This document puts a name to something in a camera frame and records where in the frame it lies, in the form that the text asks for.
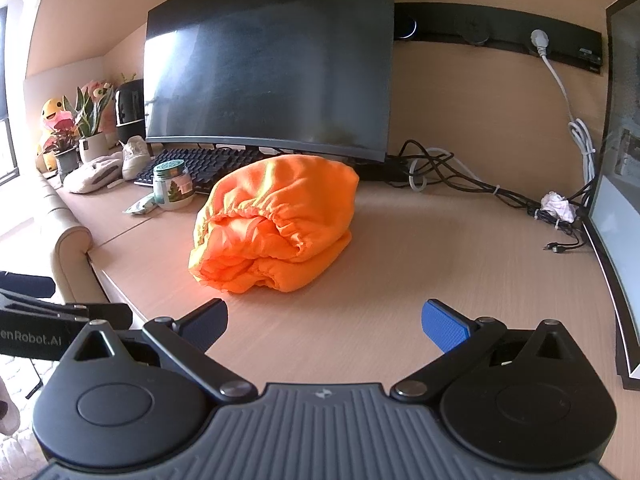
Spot snake plant in white pot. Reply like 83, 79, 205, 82
74, 85, 110, 164

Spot black curved monitor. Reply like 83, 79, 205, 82
143, 0, 396, 164

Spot orange garment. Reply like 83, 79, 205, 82
188, 154, 361, 295

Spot white plug with cable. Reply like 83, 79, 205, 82
530, 29, 599, 197

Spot small green packet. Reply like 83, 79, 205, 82
123, 194, 159, 216

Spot black keyboard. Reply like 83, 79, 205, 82
133, 146, 277, 196

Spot green glass jar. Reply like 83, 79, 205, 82
151, 159, 196, 211

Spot white sneakers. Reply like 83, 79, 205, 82
63, 152, 125, 195

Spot black cable bundle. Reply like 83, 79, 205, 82
397, 140, 599, 257

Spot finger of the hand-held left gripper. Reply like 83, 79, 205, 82
75, 302, 134, 332

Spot beige sofa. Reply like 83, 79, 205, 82
0, 169, 110, 307

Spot monitor with lit screen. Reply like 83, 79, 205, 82
580, 0, 640, 392

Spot white cable loop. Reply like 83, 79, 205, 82
409, 147, 482, 192

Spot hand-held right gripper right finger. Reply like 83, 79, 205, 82
391, 299, 582, 404

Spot black power adapter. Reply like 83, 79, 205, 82
352, 159, 407, 184

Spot black kettle appliance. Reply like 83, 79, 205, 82
114, 79, 147, 141

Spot round black rail socket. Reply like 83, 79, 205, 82
462, 22, 491, 47

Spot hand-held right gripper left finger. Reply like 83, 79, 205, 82
60, 298, 257, 404

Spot pink plush toy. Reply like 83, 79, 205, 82
81, 80, 119, 134

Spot red-leaf plant in grey pot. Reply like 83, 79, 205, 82
42, 127, 84, 184

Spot black wall power rail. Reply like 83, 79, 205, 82
392, 2, 604, 74

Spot white shoe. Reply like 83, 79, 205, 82
121, 135, 154, 181

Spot yellow plush toy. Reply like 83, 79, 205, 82
35, 97, 77, 174

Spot crumpled white tissue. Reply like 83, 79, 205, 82
540, 191, 579, 222

